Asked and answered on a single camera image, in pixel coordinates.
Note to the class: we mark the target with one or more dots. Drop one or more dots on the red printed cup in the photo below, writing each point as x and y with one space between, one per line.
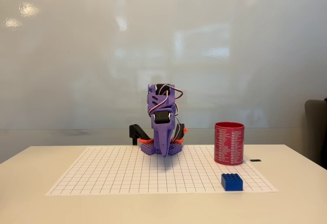
229 143

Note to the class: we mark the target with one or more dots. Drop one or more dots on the blue toy brick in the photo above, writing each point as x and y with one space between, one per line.
232 182

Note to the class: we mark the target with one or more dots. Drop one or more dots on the small black tape strip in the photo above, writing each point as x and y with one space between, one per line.
255 160

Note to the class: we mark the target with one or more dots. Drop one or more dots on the white grid paper mat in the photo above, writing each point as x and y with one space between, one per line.
122 173

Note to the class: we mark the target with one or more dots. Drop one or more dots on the purple robot arm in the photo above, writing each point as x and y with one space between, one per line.
159 98

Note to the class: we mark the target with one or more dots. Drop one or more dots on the dark grey chair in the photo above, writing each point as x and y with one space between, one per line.
316 132

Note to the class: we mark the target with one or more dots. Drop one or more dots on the purple gripper black servo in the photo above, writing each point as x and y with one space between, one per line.
161 130

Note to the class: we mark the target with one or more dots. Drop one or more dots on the black clamp orange pad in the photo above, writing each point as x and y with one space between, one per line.
135 132

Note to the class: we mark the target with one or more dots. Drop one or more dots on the black clamp orange knob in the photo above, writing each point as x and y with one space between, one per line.
181 132

